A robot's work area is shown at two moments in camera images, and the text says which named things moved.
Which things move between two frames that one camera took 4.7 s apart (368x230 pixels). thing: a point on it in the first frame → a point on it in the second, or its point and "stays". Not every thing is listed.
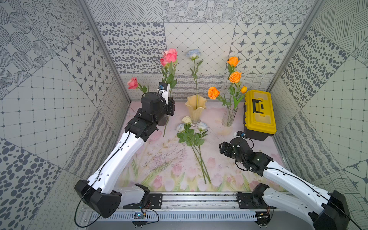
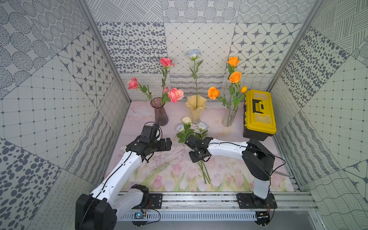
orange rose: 232,62 stays
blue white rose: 194,54 stays
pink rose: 133,84 stays
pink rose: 168,58 → 175,95
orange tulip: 243,90 stays
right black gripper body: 229,151 → 194,156
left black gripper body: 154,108 → 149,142
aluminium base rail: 250,201 stays
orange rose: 213,93 stays
